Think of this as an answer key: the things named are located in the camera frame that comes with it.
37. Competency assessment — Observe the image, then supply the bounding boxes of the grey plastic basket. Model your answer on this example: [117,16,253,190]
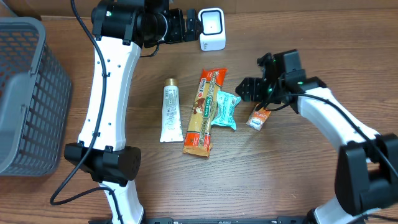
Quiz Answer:
[1,17,72,177]

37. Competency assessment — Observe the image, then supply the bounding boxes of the orange spaghetti packet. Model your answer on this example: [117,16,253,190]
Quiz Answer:
[182,68,228,157]

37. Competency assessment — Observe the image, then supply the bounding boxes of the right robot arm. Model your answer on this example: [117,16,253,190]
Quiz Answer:
[235,49,397,223]

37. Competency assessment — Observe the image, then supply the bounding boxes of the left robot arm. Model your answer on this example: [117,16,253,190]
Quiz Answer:
[64,1,203,223]

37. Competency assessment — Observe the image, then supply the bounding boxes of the teal snack packet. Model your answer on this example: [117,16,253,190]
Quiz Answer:
[211,90,241,131]

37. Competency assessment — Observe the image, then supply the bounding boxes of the white barcode scanner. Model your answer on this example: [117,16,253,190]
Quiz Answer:
[198,7,226,52]

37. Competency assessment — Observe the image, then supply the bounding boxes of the white tube gold cap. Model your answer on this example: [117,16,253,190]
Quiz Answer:
[160,78,183,142]

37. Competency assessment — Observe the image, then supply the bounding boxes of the orange tissue pack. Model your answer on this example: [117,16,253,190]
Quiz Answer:
[246,104,271,131]

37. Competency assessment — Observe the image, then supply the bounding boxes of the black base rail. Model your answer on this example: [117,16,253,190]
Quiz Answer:
[141,216,307,224]

